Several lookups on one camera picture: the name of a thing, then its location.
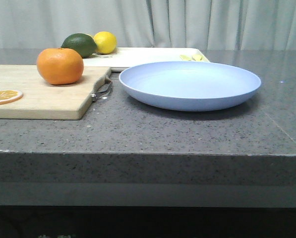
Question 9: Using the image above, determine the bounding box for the light blue plate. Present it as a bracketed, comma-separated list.
[119, 61, 261, 112]

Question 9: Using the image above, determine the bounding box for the orange fruit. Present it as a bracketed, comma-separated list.
[36, 48, 84, 85]

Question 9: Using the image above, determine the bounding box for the white plastic tray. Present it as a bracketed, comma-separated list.
[83, 47, 209, 72]

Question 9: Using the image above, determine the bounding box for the yellow lemon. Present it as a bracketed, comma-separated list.
[93, 31, 117, 54]

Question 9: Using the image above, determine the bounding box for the green lime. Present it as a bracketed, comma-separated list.
[61, 33, 97, 58]

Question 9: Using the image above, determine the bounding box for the wooden cutting board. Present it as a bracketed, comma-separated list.
[0, 64, 111, 120]

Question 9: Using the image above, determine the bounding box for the orange slice piece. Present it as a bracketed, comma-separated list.
[0, 89, 23, 105]

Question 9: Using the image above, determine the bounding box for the grey curtain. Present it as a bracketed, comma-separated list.
[0, 0, 296, 50]

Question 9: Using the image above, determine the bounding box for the metal cutting board handle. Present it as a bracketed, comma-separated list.
[90, 75, 113, 102]

